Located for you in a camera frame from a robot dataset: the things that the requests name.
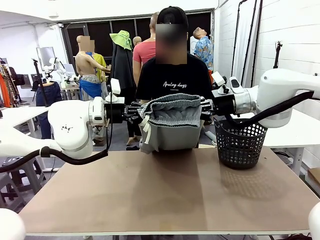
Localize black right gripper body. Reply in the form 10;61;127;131
211;95;237;117

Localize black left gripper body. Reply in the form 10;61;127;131
104;97;129;124

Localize grey training pants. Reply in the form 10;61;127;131
138;93;204;155

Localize mannequin black coat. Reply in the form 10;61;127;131
109;41;141;146

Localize person body black clothes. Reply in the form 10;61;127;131
136;14;216;151

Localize black perforated plastic basket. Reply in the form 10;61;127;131
213;117;269;170

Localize mannequin yellow shirt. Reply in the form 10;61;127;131
86;39;113;99

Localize mannequin blue floral shirt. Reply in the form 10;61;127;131
191;26;215;73

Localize bare mannequin blue cloth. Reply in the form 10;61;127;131
75;35;103;99

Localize mannequin pink crop top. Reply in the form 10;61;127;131
132;11;161;89

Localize blue jeans display form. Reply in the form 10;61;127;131
35;81;63;140

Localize light green sun hat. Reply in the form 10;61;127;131
109;29;134;51

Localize small white background robot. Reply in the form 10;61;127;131
48;57;81;85

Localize black light stand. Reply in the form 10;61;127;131
230;0;264;87

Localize small black tripod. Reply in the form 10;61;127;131
272;41;284;70

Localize white side table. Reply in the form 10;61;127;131
231;108;320;176

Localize white work table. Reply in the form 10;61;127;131
0;106;51;142

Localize black baseball cap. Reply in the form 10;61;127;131
158;6;189;26

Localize grey plastic stool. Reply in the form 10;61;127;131
0;171;26;214
1;156;47;195

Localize clothes rack orange garments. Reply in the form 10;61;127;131
0;57;20;109

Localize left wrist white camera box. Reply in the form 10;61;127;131
104;77;126;104

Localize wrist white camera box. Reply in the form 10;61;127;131
104;77;126;104
210;71;230;95

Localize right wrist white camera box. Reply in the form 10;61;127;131
210;71;230;95

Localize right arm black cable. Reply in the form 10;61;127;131
224;91;316;126

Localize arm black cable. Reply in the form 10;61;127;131
0;99;114;174
224;91;316;126

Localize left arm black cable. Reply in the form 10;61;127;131
0;99;114;174

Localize black camera tripod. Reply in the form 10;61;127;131
30;57;50;109

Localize grey wall monitor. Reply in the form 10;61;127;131
36;46;56;67

